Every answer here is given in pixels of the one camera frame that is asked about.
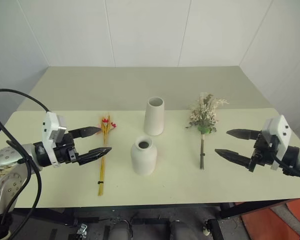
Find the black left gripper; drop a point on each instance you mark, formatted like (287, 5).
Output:
(65, 152)

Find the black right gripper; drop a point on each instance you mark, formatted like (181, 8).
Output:
(261, 152)

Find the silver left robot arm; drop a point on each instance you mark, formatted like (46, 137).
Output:
(5, 160)

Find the yellow stems red berries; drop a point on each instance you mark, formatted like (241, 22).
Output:
(105, 130)

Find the round-shouldered white bottle vase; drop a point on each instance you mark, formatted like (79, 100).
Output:
(143, 160)

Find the tall tapered white vase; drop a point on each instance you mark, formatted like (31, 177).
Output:
(153, 120)

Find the green and white bouquet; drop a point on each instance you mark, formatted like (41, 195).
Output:
(205, 117)

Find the orange floor mat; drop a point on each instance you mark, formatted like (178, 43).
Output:
(267, 221)

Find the table caster wheel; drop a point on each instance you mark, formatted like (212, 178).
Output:
(81, 230)
(206, 228)

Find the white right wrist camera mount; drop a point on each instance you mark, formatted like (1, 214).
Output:
(277, 130)

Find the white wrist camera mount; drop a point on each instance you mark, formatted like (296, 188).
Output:
(277, 130)
(50, 125)

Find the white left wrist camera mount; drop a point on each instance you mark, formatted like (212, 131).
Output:
(50, 125)

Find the black table frame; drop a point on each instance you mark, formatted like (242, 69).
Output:
(40, 216)

